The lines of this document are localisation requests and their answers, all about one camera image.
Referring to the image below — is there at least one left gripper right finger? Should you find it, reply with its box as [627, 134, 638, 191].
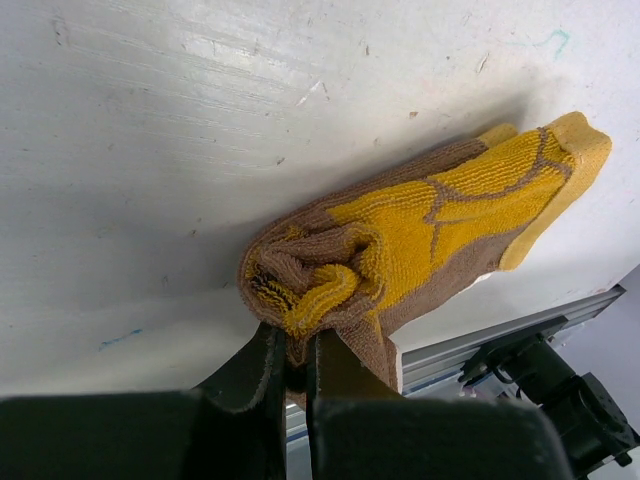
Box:
[307, 330, 405, 479]

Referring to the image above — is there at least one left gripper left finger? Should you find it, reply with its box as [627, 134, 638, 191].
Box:
[189, 324, 286, 479]

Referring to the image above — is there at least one yellow brown towel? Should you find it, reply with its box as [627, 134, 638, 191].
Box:
[237, 112, 612, 389]

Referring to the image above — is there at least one aluminium mounting rail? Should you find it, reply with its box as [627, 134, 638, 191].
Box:
[284, 284, 631, 451]

